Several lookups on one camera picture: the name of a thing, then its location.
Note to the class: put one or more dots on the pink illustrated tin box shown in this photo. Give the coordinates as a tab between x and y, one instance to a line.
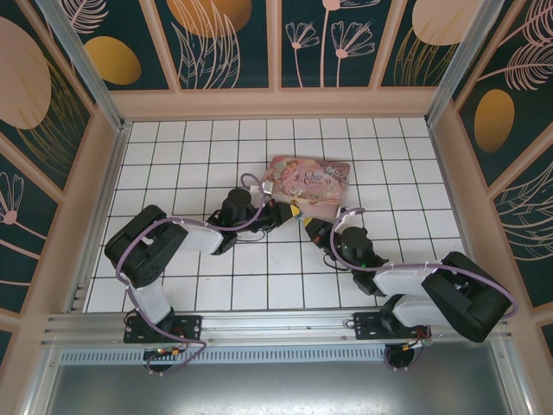
311	181

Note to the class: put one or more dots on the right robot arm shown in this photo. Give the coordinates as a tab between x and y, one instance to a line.
458	294

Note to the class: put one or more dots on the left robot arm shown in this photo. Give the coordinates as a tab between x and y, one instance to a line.
147	242

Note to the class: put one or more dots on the grey metal sheet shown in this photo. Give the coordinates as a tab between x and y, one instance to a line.
276	389

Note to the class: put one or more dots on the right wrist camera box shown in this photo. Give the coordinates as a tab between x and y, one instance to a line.
344	216

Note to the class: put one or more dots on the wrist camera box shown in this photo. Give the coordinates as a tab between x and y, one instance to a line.
268	187
344	216

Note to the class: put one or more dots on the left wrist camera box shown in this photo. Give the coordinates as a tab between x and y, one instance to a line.
268	187

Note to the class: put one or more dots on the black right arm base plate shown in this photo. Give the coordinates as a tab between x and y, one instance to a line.
367	326

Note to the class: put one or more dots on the aluminium mounting rail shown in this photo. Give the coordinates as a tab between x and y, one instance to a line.
276	324

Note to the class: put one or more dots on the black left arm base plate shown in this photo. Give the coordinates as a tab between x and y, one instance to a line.
190	326

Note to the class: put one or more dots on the aluminium frame post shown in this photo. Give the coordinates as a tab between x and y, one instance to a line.
90	73
458	65

